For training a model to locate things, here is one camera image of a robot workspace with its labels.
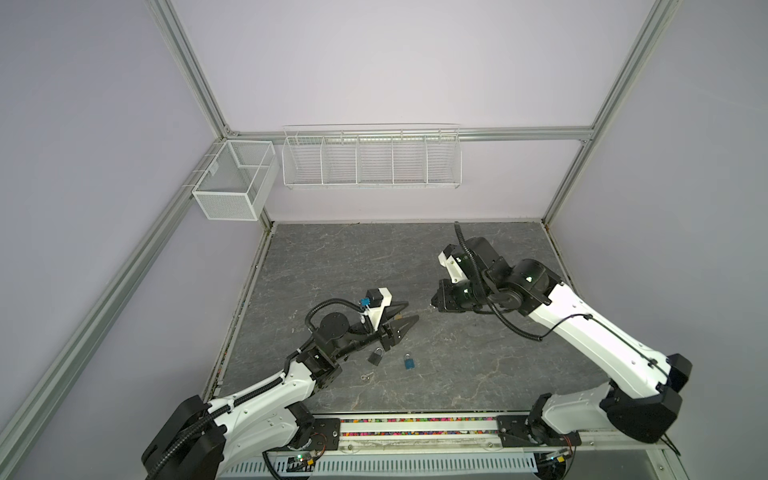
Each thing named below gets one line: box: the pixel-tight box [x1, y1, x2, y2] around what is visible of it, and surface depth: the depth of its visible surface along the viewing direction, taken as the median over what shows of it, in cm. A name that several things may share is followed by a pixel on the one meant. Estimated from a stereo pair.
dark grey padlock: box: [368, 347, 383, 366], surface depth 88 cm
